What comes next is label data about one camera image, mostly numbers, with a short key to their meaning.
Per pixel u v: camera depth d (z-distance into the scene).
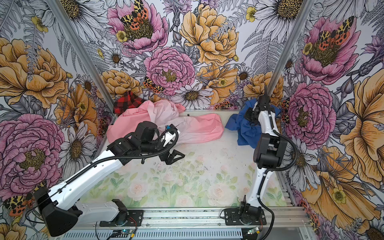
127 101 1.05
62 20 0.75
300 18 0.75
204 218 0.76
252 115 0.87
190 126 1.07
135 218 0.74
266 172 0.58
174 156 0.61
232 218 0.74
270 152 0.57
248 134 0.98
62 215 0.40
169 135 0.61
